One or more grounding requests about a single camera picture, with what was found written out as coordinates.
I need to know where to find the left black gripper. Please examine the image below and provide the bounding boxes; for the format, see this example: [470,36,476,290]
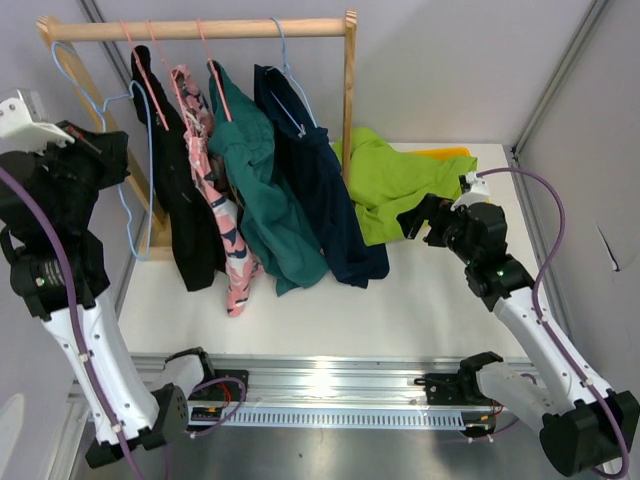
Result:
[32,116,132,224]

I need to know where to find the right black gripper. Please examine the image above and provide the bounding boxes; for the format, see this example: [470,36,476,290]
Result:
[397,194,478,266]

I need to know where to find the lime green shorts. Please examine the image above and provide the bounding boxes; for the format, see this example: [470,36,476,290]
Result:
[347,127,478,246]

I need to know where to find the pink hanger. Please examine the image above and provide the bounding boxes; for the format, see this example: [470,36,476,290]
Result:
[196,18,233,122]
[146,20,199,144]
[119,20,169,132]

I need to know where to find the light blue hanger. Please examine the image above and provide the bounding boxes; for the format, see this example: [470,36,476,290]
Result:
[269,17,318,138]
[50,40,156,261]

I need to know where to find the black shorts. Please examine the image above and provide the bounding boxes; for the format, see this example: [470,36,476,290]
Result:
[130,45,225,292]

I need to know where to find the teal green shorts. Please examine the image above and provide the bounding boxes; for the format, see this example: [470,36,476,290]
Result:
[208,63,328,296]

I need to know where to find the pink patterned shorts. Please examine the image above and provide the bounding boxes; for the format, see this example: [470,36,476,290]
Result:
[171,65,262,317]

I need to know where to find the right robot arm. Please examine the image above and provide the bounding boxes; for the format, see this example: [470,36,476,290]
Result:
[397,194,639,477]

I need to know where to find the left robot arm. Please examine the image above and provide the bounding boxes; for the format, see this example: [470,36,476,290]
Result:
[1,121,217,468]

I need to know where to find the navy blue shorts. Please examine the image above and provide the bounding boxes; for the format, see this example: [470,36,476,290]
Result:
[253,65,390,288]

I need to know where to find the yellow plastic tray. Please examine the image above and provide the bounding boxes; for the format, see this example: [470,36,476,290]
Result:
[411,146,471,161]

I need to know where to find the wooden clothes rack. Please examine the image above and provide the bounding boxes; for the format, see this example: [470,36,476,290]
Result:
[37,10,357,261]

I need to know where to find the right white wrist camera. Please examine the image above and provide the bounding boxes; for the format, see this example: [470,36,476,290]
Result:
[450,171,490,211]

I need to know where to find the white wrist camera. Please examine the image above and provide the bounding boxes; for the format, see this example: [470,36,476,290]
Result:
[1,88,75,153]
[450,171,490,211]

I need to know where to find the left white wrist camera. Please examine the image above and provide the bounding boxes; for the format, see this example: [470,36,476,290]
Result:
[1,88,75,153]

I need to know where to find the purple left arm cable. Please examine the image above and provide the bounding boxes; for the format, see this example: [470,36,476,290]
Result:
[0,164,246,480]

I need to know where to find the slotted cable duct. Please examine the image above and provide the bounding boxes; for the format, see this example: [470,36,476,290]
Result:
[224,406,466,431]

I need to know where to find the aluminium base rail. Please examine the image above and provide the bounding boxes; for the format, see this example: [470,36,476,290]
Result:
[69,352,551,409]

